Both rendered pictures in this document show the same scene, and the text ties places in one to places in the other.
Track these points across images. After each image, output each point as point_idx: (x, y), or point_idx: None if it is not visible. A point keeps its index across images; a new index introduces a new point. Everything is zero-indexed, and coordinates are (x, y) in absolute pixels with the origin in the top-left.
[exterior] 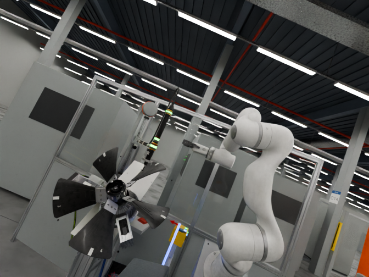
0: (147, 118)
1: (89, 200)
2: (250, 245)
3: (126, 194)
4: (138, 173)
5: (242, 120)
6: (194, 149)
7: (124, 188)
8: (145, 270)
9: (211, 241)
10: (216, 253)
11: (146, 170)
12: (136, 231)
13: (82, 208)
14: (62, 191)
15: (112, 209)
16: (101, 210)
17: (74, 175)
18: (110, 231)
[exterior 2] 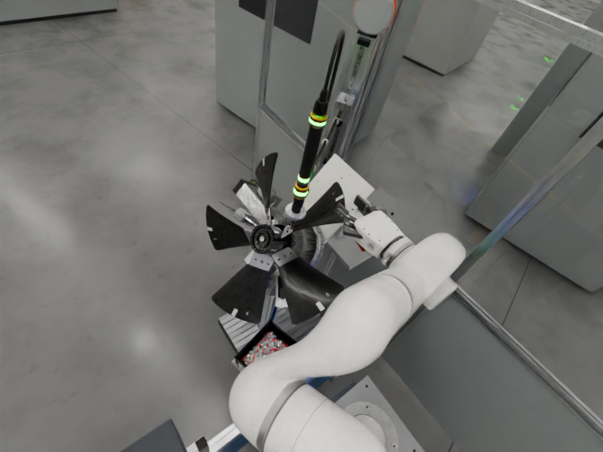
0: (366, 46)
1: (241, 240)
2: None
3: (288, 242)
4: (310, 208)
5: (238, 390)
6: (353, 238)
7: (270, 245)
8: (158, 449)
9: (373, 385)
10: (371, 407)
11: (318, 210)
12: (343, 264)
13: (238, 246)
14: (213, 223)
15: (263, 265)
16: (245, 266)
17: (240, 183)
18: (260, 292)
